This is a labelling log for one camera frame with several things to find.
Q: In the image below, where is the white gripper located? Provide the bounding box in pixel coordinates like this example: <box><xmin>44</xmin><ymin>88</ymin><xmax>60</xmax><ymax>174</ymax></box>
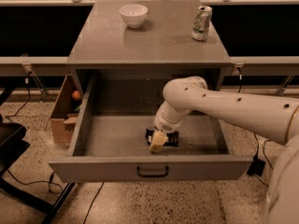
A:
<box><xmin>149</xmin><ymin>102</ymin><xmax>187</xmax><ymax>152</ymax></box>

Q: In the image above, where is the black rxbar chocolate wrapper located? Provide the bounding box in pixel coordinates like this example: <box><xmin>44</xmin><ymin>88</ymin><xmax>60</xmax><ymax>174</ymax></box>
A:
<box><xmin>145</xmin><ymin>127</ymin><xmax>178</xmax><ymax>147</ymax></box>

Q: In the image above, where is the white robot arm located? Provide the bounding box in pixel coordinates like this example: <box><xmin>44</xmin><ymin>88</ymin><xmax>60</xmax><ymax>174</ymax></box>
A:
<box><xmin>150</xmin><ymin>77</ymin><xmax>299</xmax><ymax>224</ymax></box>

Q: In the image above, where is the open grey top drawer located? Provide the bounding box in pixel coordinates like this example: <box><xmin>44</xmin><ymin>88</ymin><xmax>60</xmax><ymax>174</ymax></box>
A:
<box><xmin>50</xmin><ymin>77</ymin><xmax>252</xmax><ymax>183</ymax></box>

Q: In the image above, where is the grey cabinet counter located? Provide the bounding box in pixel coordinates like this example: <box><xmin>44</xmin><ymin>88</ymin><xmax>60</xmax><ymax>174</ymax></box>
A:
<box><xmin>66</xmin><ymin>0</ymin><xmax>234</xmax><ymax>95</ymax></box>

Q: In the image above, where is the orange fruit in box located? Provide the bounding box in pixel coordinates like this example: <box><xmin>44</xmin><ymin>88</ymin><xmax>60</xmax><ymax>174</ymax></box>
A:
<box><xmin>72</xmin><ymin>91</ymin><xmax>81</xmax><ymax>101</ymax></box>

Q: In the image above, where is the brown cardboard box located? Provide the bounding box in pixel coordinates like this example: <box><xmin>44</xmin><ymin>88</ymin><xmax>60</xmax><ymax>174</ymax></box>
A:
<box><xmin>50</xmin><ymin>75</ymin><xmax>81</xmax><ymax>144</ymax></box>

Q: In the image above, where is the black power adapter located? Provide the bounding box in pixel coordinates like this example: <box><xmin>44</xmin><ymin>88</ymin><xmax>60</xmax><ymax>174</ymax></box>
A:
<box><xmin>247</xmin><ymin>158</ymin><xmax>265</xmax><ymax>176</ymax></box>

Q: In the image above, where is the white ceramic bowl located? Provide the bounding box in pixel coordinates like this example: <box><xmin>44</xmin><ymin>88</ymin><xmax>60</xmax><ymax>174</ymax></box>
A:
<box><xmin>119</xmin><ymin>4</ymin><xmax>149</xmax><ymax>28</ymax></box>

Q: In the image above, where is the green white soda can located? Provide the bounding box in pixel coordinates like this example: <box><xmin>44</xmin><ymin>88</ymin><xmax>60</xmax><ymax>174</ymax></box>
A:
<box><xmin>192</xmin><ymin>6</ymin><xmax>212</xmax><ymax>41</ymax></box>

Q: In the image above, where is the black chair base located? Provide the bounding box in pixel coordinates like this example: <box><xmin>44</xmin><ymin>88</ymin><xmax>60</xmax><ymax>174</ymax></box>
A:
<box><xmin>0</xmin><ymin>91</ymin><xmax>66</xmax><ymax>224</ymax></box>

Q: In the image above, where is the black drawer handle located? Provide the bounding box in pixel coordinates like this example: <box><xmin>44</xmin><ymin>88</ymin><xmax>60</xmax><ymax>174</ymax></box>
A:
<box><xmin>136</xmin><ymin>166</ymin><xmax>169</xmax><ymax>178</ymax></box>

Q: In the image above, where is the black cable under drawer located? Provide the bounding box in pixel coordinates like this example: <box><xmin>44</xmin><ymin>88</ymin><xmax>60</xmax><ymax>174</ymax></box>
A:
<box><xmin>81</xmin><ymin>180</ymin><xmax>106</xmax><ymax>224</ymax></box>

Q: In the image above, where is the black cable right floor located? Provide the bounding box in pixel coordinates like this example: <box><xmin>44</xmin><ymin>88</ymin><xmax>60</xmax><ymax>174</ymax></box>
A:
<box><xmin>235</xmin><ymin>75</ymin><xmax>274</xmax><ymax>185</ymax></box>

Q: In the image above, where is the black cable floor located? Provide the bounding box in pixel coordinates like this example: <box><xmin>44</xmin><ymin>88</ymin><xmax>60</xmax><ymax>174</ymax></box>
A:
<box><xmin>235</xmin><ymin>75</ymin><xmax>274</xmax><ymax>185</ymax></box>
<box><xmin>5</xmin><ymin>72</ymin><xmax>34</xmax><ymax>123</ymax></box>

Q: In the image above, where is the black cable left floor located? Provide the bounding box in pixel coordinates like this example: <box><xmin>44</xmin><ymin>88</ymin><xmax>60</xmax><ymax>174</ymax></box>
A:
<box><xmin>5</xmin><ymin>72</ymin><xmax>34</xmax><ymax>123</ymax></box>

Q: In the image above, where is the grey wall rail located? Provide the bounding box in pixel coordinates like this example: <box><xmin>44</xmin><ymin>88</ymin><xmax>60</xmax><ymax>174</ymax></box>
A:
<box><xmin>0</xmin><ymin>56</ymin><xmax>299</xmax><ymax>77</ymax></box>

